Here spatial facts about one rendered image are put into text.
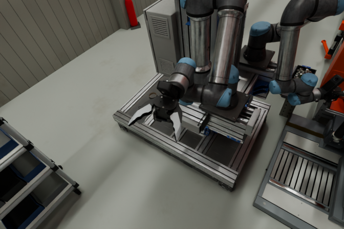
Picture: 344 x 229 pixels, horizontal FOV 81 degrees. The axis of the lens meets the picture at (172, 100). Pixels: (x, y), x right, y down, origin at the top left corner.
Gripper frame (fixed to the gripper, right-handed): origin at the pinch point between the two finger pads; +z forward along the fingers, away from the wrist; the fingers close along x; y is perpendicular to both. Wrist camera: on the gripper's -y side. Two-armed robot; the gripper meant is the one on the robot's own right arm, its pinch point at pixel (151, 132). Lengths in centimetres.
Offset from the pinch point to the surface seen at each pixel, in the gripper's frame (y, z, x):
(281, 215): 106, -28, -77
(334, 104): 83, -125, -109
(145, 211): 127, -1, 15
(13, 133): 47, 2, 85
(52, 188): 117, 11, 89
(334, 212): 94, -37, -103
